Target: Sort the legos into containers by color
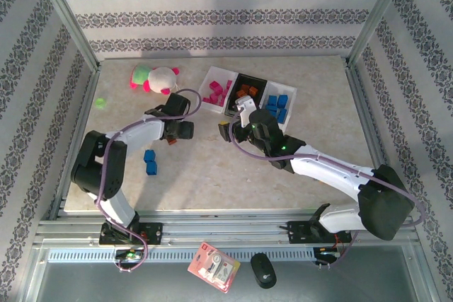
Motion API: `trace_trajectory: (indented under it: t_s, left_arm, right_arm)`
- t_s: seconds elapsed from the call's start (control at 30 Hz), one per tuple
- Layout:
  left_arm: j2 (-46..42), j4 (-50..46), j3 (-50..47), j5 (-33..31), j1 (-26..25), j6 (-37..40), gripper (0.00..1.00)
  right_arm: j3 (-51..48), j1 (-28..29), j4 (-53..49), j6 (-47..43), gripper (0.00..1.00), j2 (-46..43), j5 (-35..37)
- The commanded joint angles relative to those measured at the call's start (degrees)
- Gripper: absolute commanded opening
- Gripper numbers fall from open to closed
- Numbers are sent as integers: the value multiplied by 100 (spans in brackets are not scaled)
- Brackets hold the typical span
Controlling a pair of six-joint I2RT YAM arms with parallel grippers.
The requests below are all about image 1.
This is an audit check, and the right aluminium frame post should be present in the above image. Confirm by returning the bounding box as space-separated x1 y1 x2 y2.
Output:
346 0 415 68

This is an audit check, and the red blister pack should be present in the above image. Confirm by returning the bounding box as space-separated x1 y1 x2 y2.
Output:
187 241 241 294

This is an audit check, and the black plastic bin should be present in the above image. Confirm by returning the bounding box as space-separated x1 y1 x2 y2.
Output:
222 73 268 119

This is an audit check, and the right aluminium table side rail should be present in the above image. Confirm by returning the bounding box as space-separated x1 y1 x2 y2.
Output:
346 63 403 218

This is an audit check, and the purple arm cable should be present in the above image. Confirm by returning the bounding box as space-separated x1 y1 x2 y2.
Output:
228 117 428 271
94 88 203 274

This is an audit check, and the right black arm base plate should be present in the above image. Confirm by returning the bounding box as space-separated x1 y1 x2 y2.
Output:
279 219 353 245

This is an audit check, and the left small circuit board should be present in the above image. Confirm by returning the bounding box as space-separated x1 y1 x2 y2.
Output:
115 249 144 261

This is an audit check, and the perforated grey cable duct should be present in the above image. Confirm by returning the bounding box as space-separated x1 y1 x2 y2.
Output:
47 248 316 263

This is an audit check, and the small circuit board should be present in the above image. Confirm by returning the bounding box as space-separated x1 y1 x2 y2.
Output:
115 249 144 261
314 247 341 260

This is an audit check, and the left aluminium table side rail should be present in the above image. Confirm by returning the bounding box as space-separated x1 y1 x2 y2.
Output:
47 63 102 220

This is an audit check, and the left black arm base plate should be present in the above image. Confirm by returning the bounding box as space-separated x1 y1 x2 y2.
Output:
98 222 164 245

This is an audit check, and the right small circuit board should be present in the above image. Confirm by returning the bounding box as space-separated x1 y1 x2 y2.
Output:
314 247 341 260

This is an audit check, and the left aluminium frame post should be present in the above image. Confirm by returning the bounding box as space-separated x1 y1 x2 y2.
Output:
30 0 102 71

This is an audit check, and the white pink green plush toy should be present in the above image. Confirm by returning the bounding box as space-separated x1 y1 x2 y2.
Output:
129 64 180 96

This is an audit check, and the black computer mouse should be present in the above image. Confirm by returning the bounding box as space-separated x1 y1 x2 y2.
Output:
250 252 277 289

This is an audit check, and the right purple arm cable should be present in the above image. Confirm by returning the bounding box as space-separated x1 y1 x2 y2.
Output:
228 117 428 271

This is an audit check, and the aluminium frame post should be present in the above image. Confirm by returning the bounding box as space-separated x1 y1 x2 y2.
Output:
346 0 415 68
30 0 102 71

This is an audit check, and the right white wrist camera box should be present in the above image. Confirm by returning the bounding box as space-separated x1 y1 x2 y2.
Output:
233 95 256 128

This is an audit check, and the white plastic bin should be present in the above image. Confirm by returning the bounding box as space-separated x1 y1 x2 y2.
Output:
260 80 298 133
197 65 239 115

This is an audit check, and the aluminium table side rail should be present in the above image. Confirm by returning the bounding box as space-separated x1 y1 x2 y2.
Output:
47 63 102 220
346 63 403 218

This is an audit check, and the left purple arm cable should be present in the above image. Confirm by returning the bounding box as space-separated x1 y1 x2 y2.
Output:
94 88 203 274

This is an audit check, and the aluminium mounting rail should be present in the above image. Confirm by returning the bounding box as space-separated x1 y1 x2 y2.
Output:
33 209 420 248

